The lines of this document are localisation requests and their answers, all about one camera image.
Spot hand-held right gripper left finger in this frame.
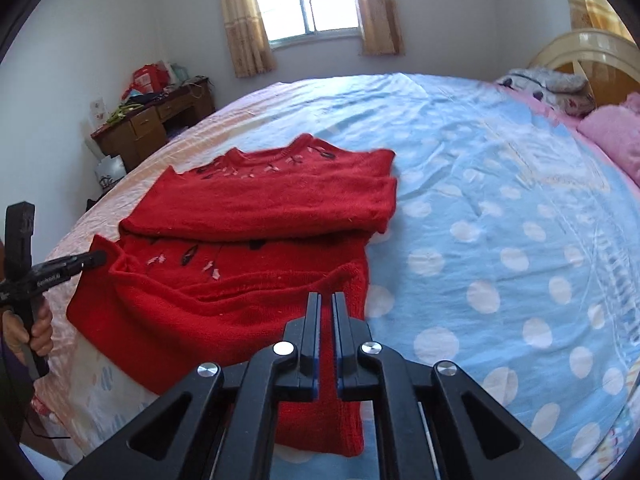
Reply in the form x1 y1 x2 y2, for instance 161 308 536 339
62 291 323 480

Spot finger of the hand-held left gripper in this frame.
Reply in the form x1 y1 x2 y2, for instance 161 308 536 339
64 251 108 278

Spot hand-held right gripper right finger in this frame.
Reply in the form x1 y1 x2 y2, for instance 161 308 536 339
331 291 581 480

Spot red knitted sweater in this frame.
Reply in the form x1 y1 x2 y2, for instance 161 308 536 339
66 133 399 458

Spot person's left forearm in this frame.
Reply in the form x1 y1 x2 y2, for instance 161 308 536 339
0 310 26 441

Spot person's left hand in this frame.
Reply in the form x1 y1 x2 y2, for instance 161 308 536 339
2 302 55 358

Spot white paper bag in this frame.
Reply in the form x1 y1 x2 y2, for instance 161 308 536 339
95 156 127 193

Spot brown wooden desk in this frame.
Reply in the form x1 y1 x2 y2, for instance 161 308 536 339
90 76 217 173

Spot green items on desk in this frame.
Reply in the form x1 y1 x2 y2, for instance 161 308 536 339
106 104 143 123

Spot red box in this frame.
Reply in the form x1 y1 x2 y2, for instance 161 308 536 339
131 63 168 96

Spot polka dot bedsheet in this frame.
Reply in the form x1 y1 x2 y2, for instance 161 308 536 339
30 72 640 471

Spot beige patterned curtain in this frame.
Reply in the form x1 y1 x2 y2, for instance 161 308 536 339
350 0 406 57
215 0 277 79

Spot window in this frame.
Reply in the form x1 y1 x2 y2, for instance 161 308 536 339
249 0 363 51

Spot pink pillow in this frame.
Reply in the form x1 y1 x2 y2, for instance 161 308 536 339
577 91 640 188

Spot cream wooden headboard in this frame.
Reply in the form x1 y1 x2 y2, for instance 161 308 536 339
527 29 640 111

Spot yellow curtain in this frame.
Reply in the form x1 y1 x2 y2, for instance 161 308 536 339
557 0 633 41

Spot black cable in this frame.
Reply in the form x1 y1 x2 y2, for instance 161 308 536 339
20 380 71 442

